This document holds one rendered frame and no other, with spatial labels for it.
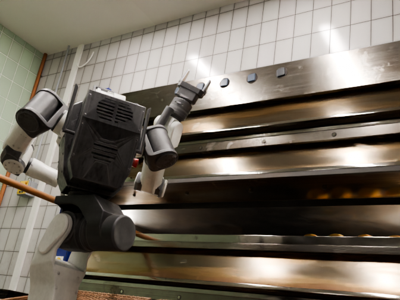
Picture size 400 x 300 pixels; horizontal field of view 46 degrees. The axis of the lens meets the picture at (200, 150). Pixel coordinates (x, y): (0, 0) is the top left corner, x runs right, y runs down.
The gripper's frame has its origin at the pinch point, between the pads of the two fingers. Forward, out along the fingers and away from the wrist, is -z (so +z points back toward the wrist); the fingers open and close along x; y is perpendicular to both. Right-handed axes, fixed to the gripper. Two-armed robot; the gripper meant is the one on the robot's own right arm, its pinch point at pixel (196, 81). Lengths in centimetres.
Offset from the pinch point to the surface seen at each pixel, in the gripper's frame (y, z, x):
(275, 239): 31, 41, -60
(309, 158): 31, 0, -56
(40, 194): 8, 75, 38
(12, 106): 117, 41, 153
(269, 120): 41, -11, -30
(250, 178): 24, 22, -38
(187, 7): 72, -63, 55
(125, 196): 67, 57, 24
